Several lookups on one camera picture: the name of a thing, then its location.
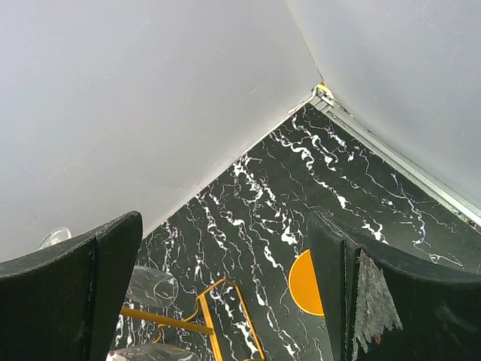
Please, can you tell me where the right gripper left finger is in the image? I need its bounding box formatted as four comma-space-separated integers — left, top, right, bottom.
1, 211, 143, 360

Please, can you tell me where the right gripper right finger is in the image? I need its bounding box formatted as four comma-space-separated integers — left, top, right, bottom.
307, 212, 480, 360

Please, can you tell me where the clear flute glass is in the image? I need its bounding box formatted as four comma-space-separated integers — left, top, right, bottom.
26, 220, 178, 313
106, 343, 200, 361

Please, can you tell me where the clear flute glass front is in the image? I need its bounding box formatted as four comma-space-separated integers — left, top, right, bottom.
106, 343, 200, 361

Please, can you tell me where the orange plastic wine glass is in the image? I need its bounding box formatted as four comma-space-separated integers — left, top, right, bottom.
289, 250, 325, 318

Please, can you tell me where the gold wire wine glass rack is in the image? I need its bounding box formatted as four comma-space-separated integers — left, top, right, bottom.
120, 278, 266, 361

